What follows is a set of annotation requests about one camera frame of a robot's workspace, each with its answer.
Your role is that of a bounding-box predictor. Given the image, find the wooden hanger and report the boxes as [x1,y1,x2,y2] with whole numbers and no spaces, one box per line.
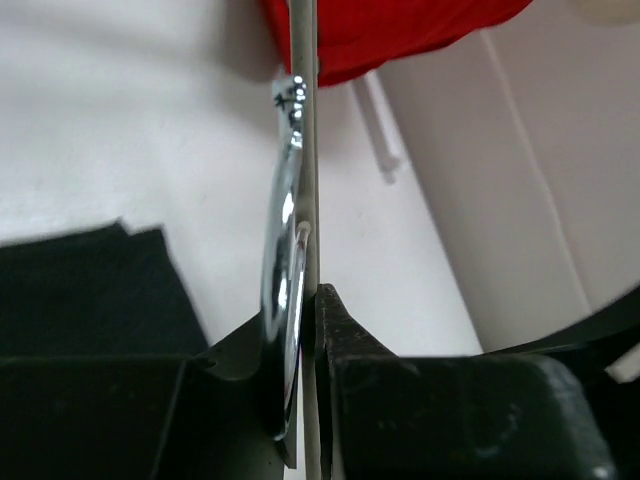
[572,0,640,25]

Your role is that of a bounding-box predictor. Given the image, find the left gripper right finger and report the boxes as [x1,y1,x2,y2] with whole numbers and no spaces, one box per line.
[314,284,618,479]

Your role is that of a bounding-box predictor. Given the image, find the white clothes rack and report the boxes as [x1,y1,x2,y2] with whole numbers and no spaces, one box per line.
[352,71,409,184]

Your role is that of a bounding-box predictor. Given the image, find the grey wire hanger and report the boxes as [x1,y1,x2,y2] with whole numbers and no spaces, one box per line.
[260,1,322,479]

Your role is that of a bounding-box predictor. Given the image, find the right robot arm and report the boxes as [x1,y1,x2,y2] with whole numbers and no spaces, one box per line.
[493,286,639,383]

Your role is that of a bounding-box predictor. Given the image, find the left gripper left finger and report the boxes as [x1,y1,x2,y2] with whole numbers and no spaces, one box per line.
[1,319,297,479]

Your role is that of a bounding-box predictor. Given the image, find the black trousers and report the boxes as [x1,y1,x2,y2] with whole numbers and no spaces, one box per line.
[1,223,208,357]

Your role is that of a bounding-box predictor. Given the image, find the red garment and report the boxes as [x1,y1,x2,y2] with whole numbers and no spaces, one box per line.
[257,0,534,89]

